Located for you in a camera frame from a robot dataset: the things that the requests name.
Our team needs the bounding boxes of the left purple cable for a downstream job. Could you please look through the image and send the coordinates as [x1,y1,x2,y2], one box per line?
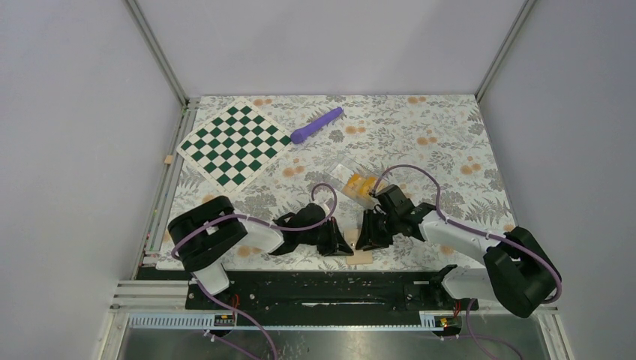
[170,182,339,360]

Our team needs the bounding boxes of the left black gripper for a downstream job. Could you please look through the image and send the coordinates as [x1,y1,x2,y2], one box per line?
[298,216,353,257]

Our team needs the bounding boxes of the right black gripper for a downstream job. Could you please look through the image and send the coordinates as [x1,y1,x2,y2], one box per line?
[355,208,401,251]

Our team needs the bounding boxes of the white slotted cable duct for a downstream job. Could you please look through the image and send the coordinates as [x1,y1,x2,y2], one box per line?
[128,311,461,332]

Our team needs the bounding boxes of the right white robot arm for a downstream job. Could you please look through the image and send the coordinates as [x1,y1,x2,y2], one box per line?
[361,184,563,318]

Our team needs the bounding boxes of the purple cylindrical handle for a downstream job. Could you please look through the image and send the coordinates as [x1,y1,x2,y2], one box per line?
[290,106,344,144]

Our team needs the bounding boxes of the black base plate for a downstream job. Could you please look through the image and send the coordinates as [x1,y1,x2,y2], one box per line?
[216,271,479,320]

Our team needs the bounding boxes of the green white chessboard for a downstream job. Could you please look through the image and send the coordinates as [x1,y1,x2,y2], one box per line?
[177,98,291,194]

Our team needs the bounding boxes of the purple cable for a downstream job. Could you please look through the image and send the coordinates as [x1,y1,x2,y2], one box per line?
[170,182,339,360]
[372,164,563,360]

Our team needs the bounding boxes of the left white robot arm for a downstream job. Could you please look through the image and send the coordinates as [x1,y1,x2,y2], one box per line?
[167,196,353,308]

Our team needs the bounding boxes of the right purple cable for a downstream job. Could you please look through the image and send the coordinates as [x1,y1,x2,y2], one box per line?
[372,164,563,360]

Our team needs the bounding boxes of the floral tablecloth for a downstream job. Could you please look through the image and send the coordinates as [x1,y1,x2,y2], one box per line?
[166,94,515,271]

